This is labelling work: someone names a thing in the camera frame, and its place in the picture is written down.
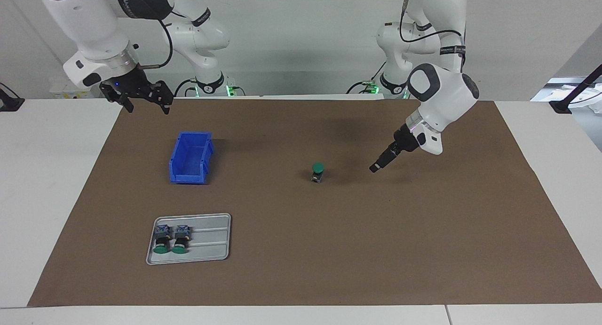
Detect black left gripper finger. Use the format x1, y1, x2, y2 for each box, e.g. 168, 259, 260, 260
374, 150, 398, 174
370, 146, 395, 170

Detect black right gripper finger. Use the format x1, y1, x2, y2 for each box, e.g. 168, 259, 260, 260
150, 80, 174, 115
107, 95, 135, 114

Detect blue plastic storage bin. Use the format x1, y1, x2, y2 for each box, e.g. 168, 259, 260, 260
168, 131, 215, 184

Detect brown paper table mat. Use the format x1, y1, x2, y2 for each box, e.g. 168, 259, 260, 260
27, 98, 602, 308

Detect black table clamp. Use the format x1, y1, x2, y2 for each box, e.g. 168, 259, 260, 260
0, 83, 25, 112

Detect silver metal tray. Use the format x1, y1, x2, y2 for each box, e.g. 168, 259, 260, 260
146, 213, 232, 265

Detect white plastic background object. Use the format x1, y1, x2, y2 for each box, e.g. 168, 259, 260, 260
531, 77, 602, 114

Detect black right arm base cable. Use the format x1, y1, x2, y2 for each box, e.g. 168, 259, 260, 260
174, 78, 198, 98

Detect black arm base cable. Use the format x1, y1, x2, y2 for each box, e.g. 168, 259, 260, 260
174, 78, 198, 98
347, 59, 388, 95

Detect white wall box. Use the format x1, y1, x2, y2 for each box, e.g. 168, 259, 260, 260
49, 77, 103, 99

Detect black left arm base cable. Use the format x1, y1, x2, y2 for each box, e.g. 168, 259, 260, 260
347, 59, 388, 95

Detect black slanted camera stand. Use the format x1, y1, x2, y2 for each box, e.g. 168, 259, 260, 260
549, 64, 602, 115

